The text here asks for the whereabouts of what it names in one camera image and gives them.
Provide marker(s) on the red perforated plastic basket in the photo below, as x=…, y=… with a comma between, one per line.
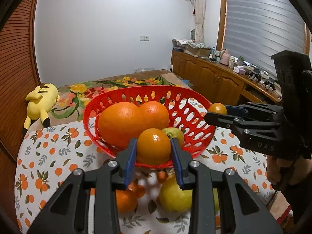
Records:
x=195, y=119

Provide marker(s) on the small tangerine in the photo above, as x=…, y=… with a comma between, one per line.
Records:
x=125, y=201
x=217, y=108
x=153, y=146

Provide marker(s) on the beige curtain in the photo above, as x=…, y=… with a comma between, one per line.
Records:
x=199, y=9

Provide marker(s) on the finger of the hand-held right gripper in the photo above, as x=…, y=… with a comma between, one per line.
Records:
x=234, y=109
x=217, y=119

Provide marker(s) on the round yellow-green fruit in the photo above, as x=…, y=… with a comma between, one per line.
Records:
x=176, y=134
x=174, y=198

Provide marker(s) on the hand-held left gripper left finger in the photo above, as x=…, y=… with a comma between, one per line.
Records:
x=130, y=160

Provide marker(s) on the wooden louvered wardrobe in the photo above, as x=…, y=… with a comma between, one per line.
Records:
x=17, y=65

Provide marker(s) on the floral blanket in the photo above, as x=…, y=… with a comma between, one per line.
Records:
x=80, y=95

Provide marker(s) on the grey window blind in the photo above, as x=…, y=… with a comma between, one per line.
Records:
x=258, y=29

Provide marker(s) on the small round fan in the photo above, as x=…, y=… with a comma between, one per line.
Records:
x=192, y=34

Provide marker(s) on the pink tissue box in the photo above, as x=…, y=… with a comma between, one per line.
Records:
x=238, y=70

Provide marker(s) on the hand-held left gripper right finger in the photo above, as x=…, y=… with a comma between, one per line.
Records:
x=176, y=160

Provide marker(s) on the pile of cloths and boxes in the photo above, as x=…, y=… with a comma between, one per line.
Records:
x=190, y=46

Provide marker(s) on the pink kettle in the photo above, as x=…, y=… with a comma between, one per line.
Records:
x=225, y=58

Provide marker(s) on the large orange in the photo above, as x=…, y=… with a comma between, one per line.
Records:
x=156, y=114
x=117, y=124

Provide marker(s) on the yellow plush toy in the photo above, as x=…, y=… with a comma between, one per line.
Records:
x=41, y=100

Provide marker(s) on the white wall switch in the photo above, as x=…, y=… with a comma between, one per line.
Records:
x=144, y=38

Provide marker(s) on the person's right hand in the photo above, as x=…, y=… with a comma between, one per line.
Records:
x=277, y=170

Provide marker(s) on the wooden sideboard cabinet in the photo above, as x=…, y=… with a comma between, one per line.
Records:
x=207, y=78

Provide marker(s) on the orange print tablecloth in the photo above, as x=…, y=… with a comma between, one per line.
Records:
x=48, y=156

